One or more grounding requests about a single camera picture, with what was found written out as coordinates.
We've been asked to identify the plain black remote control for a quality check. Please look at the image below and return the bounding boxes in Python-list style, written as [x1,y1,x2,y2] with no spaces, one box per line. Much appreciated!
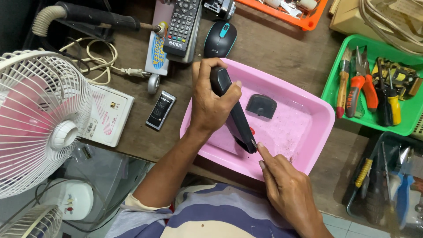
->
[210,66,258,154]

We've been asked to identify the black tool with beige hose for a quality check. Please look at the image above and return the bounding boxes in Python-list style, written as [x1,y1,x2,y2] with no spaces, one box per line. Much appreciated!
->
[32,2,166,37]

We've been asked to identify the small white fan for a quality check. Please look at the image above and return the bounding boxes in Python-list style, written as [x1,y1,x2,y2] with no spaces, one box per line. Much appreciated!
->
[0,204,63,238]

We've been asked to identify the black battery cover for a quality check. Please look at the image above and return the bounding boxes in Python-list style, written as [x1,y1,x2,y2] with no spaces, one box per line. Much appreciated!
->
[245,94,277,119]

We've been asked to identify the orange basket of parts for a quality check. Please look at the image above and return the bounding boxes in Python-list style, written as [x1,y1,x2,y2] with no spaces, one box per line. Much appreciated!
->
[235,0,328,32]

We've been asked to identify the yellow circuit board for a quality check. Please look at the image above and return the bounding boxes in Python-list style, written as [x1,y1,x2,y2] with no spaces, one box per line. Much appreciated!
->
[372,57,423,101]

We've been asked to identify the white cable with plug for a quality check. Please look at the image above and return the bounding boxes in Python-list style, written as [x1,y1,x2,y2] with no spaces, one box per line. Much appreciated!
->
[59,37,151,86]

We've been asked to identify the pink plastic tray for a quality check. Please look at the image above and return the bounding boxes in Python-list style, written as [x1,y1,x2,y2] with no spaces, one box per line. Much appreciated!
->
[179,58,336,182]

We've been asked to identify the large white fan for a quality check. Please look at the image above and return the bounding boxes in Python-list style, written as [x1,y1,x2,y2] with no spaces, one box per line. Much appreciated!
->
[0,50,93,199]

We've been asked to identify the beige cable bundle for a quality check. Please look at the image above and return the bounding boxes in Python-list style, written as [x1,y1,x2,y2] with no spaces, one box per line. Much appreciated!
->
[358,0,423,53]

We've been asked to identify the black remote with many buttons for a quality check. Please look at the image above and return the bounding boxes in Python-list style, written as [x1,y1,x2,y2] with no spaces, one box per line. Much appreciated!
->
[163,0,202,58]

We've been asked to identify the white round appliance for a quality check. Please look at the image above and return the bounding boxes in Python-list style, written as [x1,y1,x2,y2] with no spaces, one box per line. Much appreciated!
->
[40,178,95,221]

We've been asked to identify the black handled screwdriver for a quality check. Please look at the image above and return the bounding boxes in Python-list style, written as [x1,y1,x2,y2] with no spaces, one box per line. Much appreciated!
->
[377,59,393,127]

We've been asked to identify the silver toy scooter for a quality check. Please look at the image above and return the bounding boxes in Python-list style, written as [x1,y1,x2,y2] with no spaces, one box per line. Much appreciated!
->
[145,0,174,95]

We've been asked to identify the grey metal part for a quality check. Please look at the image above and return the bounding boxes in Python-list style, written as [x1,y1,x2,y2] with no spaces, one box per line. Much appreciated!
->
[203,0,237,20]

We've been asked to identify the beige device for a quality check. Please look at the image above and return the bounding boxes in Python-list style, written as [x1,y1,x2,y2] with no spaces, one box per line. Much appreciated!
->
[329,0,423,55]

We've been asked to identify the yellow handled screwdriver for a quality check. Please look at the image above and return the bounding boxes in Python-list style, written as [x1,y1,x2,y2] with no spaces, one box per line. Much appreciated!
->
[387,68,402,125]

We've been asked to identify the black mouse with teal wheel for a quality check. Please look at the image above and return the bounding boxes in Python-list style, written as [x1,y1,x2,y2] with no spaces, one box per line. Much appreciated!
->
[204,21,237,59]

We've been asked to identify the person's left hand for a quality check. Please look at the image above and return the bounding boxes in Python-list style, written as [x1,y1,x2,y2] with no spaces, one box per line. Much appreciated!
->
[188,58,243,134]

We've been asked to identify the white adapter box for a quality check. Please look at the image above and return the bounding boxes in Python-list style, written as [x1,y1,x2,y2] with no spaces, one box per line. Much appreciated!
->
[79,84,135,147]

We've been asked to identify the person's right hand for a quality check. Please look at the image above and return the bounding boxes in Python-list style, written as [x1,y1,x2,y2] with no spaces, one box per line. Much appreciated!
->
[257,142,324,229]

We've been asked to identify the blue handled pliers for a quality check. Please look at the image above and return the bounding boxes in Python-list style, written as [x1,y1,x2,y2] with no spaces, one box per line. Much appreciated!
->
[393,147,416,230]

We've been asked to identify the green plastic basket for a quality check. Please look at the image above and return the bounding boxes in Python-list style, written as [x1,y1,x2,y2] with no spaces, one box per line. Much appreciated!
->
[321,34,423,137]

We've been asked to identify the black phone battery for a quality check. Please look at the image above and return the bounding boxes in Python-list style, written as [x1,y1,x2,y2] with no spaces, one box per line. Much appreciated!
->
[146,91,176,131]

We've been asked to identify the dark tray of tools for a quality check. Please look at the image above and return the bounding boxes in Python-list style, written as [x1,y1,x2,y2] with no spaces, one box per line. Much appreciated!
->
[344,132,423,232]

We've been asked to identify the wooden handled paintbrush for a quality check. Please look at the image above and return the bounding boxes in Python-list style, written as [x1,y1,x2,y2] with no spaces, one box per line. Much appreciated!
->
[336,46,353,119]

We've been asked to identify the orange handled pliers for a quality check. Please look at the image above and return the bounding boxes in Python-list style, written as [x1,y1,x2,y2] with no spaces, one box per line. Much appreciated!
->
[345,46,379,118]

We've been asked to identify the yellow grip tool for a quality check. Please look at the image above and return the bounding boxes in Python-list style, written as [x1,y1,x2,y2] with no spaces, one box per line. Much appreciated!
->
[355,158,373,189]

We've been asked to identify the person's striped shirt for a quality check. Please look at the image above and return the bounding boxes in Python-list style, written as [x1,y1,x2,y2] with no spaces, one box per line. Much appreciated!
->
[106,183,301,238]

